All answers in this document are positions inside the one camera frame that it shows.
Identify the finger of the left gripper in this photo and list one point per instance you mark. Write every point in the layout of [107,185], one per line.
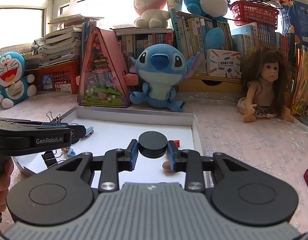
[77,132]
[39,123]

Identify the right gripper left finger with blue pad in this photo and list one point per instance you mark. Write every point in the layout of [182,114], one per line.
[114,162]

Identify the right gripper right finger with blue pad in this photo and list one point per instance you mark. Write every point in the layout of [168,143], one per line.
[189,162]

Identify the light blue hair clip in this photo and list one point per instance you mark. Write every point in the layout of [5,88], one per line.
[89,131]

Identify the brown hazelnut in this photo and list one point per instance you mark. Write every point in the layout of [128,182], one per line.
[166,166]

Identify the small blue figurine charm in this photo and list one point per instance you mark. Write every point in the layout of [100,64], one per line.
[68,151]

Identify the black binder clip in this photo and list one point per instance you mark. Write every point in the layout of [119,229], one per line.
[50,159]
[56,119]

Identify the person's left hand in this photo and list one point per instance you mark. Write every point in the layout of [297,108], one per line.
[5,180]

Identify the black binder clip on box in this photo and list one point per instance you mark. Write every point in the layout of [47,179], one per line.
[56,119]

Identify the Doraemon plush toy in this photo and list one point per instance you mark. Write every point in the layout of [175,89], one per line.
[15,86]

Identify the red plastic crate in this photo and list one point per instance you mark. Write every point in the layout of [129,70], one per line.
[59,77]

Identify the pink triangular diorama house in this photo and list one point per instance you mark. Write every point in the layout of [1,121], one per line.
[105,79]

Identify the wooden drawer shelf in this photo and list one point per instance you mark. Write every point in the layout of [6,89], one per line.
[201,83]

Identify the stack of books and papers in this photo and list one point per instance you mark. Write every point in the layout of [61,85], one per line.
[64,43]

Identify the Stitch blue plush toy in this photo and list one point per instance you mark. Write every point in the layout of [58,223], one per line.
[161,67]

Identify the white colourful stationery box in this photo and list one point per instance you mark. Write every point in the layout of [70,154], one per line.
[223,63]

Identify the row of upright books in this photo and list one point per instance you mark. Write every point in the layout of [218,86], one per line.
[187,34]

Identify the brown haired baby doll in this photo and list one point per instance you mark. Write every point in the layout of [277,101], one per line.
[264,81]

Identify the pink white bunny plush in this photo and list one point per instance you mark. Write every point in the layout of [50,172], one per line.
[151,14]

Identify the blue white plush toy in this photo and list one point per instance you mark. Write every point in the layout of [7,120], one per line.
[216,11]

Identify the red plastic basket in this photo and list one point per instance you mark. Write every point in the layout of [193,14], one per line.
[245,12]

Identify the blue cardboard box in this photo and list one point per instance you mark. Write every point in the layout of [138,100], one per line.
[294,14]

